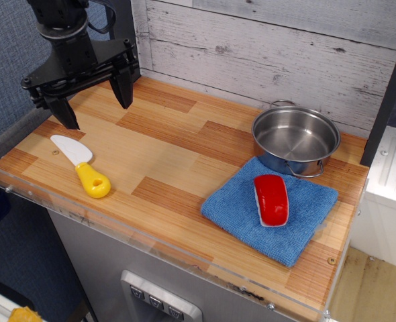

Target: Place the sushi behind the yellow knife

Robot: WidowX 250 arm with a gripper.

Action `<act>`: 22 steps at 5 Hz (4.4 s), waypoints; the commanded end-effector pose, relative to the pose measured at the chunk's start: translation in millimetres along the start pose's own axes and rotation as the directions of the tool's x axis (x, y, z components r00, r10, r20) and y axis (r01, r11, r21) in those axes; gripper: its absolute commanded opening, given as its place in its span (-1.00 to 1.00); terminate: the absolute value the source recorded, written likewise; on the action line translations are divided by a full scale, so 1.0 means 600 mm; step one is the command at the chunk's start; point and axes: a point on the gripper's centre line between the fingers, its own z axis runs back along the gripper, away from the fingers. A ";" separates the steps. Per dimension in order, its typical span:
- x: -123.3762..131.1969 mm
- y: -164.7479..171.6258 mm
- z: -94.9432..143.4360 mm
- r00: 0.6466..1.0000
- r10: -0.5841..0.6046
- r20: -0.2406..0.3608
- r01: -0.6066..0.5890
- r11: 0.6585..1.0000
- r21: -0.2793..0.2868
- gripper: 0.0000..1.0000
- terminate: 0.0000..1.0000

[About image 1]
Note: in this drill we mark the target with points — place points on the black vertical post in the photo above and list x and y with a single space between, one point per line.
124 23

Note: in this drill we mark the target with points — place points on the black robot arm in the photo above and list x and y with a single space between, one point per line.
69 14

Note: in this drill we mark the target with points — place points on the white metal box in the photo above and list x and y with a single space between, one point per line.
374 229

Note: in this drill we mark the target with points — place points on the small steel pot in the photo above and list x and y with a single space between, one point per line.
294 140

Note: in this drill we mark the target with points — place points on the silver button panel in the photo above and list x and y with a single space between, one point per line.
153 303

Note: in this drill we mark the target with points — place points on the dark right frame post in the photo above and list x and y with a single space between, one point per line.
381 122

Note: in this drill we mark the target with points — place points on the red toy sushi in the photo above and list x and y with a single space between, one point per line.
271 200

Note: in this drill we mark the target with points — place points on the grey metal cabinet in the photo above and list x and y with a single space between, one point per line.
198 274

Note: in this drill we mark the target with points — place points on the clear acrylic guard rail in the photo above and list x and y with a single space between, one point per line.
125 193

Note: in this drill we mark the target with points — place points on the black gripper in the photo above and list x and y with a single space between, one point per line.
76 63

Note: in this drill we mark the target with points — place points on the yellow handled toy knife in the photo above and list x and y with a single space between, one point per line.
95 184

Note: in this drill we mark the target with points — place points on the blue folded cloth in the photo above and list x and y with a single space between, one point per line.
233 208

